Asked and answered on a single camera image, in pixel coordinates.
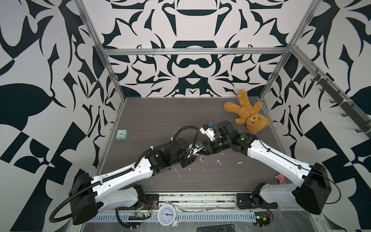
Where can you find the white round alarm clock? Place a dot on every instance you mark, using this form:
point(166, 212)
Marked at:
point(169, 215)

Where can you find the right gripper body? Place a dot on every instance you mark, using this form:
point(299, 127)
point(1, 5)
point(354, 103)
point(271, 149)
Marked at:
point(218, 145)

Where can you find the black wall hook rail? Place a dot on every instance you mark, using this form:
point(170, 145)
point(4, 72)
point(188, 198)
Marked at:
point(341, 99)

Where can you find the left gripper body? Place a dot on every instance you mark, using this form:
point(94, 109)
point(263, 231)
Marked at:
point(185, 162)

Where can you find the pink plush toy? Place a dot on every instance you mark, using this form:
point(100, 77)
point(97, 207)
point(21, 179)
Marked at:
point(281, 179)

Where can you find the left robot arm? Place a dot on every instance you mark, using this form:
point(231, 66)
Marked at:
point(91, 194)

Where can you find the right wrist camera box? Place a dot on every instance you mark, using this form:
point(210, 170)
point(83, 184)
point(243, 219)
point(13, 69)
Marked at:
point(207, 129)

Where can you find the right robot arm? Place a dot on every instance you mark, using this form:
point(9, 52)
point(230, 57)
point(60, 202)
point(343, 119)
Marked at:
point(313, 185)

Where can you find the white slotted cable duct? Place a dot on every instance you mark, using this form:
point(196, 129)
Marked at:
point(209, 216)

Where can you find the black remote control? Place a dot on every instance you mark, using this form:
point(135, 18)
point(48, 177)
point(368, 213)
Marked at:
point(217, 228)

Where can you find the brown teddy bear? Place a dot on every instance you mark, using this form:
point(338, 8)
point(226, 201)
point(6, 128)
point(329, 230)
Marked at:
point(248, 114)

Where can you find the small teal square clock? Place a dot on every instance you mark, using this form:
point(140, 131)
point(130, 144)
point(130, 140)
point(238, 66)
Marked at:
point(122, 134)

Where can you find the green circuit board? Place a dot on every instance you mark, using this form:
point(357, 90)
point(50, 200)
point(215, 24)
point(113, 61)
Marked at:
point(263, 220)

